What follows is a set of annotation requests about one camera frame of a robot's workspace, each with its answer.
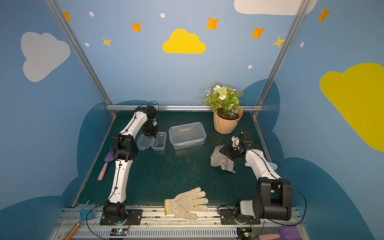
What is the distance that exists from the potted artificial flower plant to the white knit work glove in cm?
46

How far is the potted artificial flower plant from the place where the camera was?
92 cm

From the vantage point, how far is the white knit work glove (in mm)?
773
